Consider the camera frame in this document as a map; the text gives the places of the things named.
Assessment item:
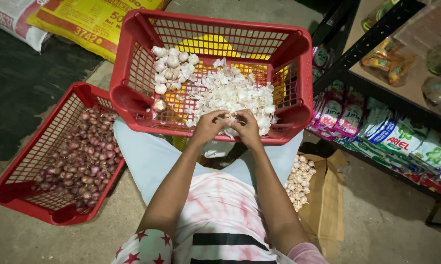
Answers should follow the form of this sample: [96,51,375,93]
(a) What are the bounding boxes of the person's right hand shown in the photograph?
[229,109,262,148]

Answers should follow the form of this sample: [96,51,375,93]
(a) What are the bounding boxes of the person's left hand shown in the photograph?
[190,109,231,145]

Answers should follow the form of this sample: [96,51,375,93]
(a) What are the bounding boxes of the pile of garlic skins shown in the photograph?
[185,57,278,139]

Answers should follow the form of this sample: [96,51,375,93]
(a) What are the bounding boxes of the pile of peeled garlic bulbs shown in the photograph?
[151,45,200,95]

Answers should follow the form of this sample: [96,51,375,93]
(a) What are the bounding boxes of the large red plastic basket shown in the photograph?
[109,9,314,144]

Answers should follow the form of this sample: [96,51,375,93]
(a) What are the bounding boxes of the person's light blue shorts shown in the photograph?
[113,117,304,206]

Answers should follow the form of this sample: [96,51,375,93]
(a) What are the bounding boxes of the heap of unpeeled garlic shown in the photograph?
[284,154,317,212]

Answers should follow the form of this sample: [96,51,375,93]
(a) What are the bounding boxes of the person's pink tie-dye shirt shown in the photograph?
[111,172,329,264]

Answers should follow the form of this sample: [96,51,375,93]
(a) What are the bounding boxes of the cardboard box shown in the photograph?
[293,148,349,259]

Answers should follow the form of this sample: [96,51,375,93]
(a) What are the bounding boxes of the pile of purple shallots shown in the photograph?
[33,106,123,214]

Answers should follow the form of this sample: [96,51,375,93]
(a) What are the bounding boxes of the black metal shelf with goods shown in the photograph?
[304,0,441,228]

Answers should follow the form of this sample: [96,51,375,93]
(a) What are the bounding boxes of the yellow sack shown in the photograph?
[25,0,172,63]

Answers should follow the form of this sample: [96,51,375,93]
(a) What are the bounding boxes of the red basket with shallots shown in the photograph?
[0,81,126,226]

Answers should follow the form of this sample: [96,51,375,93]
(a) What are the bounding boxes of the dark floor mat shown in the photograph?
[0,22,104,162]

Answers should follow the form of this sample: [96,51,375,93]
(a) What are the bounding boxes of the white sack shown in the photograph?
[0,0,52,53]

